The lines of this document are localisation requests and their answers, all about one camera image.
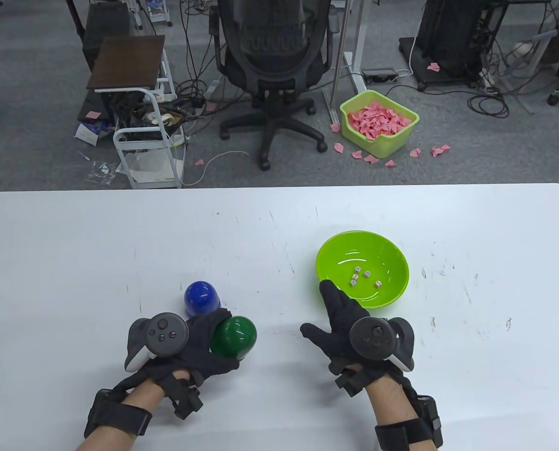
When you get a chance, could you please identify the clear plastic bag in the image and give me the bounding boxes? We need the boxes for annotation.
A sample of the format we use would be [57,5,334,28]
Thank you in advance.
[85,161,118,185]

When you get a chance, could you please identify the person's left forearm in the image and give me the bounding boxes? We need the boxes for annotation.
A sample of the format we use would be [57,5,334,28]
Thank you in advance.
[75,369,190,451]

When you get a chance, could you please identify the pile of pink papers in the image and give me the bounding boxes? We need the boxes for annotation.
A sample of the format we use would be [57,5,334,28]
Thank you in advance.
[347,101,414,140]

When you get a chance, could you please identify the black wheeled platform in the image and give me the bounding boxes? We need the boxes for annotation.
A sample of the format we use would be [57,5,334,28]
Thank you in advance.
[398,37,487,93]

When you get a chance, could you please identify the scattered pink paper scraps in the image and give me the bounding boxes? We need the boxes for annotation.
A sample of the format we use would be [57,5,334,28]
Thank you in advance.
[330,123,451,168]

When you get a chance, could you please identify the green dome dice cup cover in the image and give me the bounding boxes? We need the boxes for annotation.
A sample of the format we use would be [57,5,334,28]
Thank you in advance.
[210,316,258,361]

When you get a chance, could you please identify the white desk frame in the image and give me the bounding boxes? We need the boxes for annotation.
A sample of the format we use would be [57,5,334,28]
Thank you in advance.
[323,0,370,125]

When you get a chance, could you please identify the person's left hand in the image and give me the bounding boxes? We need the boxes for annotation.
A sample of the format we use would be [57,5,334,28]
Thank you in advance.
[125,309,242,389]

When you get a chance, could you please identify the white metal utility cart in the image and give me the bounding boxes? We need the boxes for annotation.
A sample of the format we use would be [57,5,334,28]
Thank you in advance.
[113,88,188,189]

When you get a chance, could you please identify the person's right hand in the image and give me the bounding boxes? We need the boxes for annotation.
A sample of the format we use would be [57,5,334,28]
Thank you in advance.
[300,280,416,385]

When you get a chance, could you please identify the black computer tower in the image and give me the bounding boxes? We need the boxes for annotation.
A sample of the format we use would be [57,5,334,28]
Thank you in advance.
[416,0,487,79]

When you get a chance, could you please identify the white blue cardboard box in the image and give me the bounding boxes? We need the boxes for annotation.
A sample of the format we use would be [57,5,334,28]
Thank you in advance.
[74,120,114,146]

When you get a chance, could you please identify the black mesh office chair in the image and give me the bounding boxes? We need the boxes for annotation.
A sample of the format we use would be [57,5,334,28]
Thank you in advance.
[209,0,341,171]

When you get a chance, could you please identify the black wrist camera strap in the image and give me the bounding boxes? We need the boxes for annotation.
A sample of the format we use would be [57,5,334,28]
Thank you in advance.
[84,389,153,440]
[374,395,444,451]

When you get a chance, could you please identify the black round VR controller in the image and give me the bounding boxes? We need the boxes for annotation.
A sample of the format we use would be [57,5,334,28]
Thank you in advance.
[125,312,189,374]
[350,317,415,373]

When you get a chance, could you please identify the grey chair base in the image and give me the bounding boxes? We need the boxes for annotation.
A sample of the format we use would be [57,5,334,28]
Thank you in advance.
[496,28,559,114]

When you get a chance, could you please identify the black cable bundle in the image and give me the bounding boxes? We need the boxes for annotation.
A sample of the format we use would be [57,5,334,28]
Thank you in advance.
[173,0,221,137]

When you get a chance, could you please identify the person's right forearm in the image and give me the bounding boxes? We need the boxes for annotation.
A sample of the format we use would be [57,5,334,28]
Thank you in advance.
[366,373,444,451]

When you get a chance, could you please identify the light green plastic bin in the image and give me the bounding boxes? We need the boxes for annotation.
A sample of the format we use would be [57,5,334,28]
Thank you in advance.
[339,90,420,159]

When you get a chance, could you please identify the dark side table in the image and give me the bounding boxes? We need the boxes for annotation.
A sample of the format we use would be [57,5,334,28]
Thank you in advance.
[66,0,132,71]

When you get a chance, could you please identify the grey power box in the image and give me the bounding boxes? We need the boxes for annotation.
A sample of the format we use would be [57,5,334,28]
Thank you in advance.
[361,68,399,85]

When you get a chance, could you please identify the blue dome dice cup cover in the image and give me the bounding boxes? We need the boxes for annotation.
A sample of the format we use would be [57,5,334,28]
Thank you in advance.
[184,281,222,318]

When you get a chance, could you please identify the coiled black cable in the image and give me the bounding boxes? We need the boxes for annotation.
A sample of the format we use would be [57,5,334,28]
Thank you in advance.
[466,87,511,119]

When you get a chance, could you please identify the brown top side table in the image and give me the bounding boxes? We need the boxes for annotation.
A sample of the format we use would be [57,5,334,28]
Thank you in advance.
[87,35,176,101]

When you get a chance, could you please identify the lime green plastic bowl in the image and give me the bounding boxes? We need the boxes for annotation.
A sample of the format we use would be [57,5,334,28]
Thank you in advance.
[315,230,410,310]

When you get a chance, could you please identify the white cable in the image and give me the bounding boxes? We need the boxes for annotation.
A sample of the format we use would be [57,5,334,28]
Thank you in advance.
[181,150,250,187]

